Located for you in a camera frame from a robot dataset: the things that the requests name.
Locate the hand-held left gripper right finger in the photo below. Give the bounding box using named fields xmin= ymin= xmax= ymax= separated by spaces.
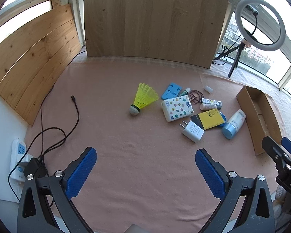
xmin=195 ymin=149 xmax=275 ymax=233

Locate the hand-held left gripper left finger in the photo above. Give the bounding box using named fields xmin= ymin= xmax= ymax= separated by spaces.
xmin=17 ymin=147 xmax=97 ymax=233

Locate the cardboard box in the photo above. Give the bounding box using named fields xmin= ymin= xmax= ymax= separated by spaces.
xmin=236 ymin=86 xmax=283 ymax=156

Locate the white lotion bottle blue cap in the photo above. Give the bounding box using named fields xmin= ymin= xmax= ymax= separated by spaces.
xmin=221 ymin=109 xmax=246 ymax=140

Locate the yellow notebook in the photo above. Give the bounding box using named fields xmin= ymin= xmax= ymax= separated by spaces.
xmin=198 ymin=109 xmax=226 ymax=130

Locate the blue round tape measure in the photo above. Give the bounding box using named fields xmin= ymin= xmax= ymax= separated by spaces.
xmin=217 ymin=112 xmax=227 ymax=128

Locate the plain white bottle grey cap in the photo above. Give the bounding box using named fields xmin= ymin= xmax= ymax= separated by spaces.
xmin=200 ymin=103 xmax=221 ymax=111

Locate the patterned small bottle grey cap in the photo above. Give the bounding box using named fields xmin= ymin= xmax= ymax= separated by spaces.
xmin=201 ymin=98 xmax=223 ymax=107

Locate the printed tissue pack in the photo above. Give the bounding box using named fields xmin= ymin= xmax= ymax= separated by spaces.
xmin=161 ymin=96 xmax=195 ymax=123

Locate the blue phone stand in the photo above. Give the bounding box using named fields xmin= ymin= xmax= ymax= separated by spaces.
xmin=161 ymin=83 xmax=182 ymax=100

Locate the person's right hand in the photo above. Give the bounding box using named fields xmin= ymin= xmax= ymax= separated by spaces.
xmin=273 ymin=186 xmax=290 ymax=225

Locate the white charger plug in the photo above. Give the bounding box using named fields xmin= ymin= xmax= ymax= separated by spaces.
xmin=179 ymin=120 xmax=205 ymax=143

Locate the black power adapter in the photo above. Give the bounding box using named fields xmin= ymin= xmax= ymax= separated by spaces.
xmin=23 ymin=158 xmax=48 ymax=178

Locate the black card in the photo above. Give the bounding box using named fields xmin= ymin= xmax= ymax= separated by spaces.
xmin=190 ymin=114 xmax=205 ymax=130

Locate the white power strip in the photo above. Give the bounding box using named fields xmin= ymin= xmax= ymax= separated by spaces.
xmin=8 ymin=138 xmax=32 ymax=187

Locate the black tripod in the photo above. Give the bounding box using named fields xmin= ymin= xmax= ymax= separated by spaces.
xmin=212 ymin=40 xmax=251 ymax=78

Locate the yellow shuttlecock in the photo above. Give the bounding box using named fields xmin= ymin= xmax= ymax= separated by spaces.
xmin=129 ymin=83 xmax=160 ymax=116

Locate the pine slat panel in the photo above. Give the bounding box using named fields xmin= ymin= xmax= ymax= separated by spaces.
xmin=0 ymin=0 xmax=81 ymax=127

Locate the light laminate wooden board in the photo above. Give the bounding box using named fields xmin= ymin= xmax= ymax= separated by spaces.
xmin=84 ymin=0 xmax=230 ymax=69

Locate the black charging cable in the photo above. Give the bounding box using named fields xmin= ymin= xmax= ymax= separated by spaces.
xmin=37 ymin=95 xmax=80 ymax=163

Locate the thin black power cable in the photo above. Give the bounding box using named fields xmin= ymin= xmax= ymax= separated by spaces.
xmin=8 ymin=49 xmax=88 ymax=202

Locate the black ring light cable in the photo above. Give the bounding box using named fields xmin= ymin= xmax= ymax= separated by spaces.
xmin=212 ymin=12 xmax=259 ymax=66

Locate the white ring light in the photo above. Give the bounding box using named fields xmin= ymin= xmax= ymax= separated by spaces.
xmin=234 ymin=0 xmax=287 ymax=52

